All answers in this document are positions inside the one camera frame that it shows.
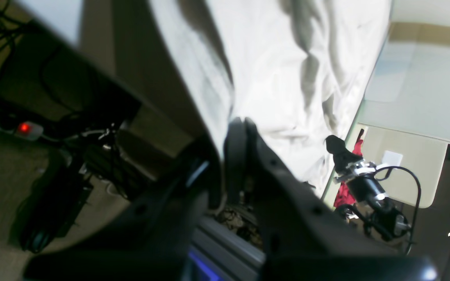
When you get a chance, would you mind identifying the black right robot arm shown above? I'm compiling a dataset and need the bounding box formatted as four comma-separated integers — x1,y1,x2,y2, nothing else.
325,135,422,255

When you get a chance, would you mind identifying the grey t-shirt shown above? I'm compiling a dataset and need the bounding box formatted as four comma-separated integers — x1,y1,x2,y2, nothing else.
148,0,392,197

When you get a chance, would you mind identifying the blue box overhead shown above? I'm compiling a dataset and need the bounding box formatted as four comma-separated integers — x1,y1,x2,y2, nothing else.
181,250,224,281

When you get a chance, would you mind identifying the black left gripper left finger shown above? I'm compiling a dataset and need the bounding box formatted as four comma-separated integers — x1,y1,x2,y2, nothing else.
23,136,220,281

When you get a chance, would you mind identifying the white side cabinet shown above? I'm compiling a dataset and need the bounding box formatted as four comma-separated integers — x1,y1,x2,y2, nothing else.
358,22,450,208

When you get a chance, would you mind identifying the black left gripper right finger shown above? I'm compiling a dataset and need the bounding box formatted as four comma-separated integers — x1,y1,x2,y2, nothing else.
224,117,438,281

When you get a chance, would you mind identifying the black power strip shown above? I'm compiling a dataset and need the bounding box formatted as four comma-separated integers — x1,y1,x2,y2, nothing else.
0,107,44,142

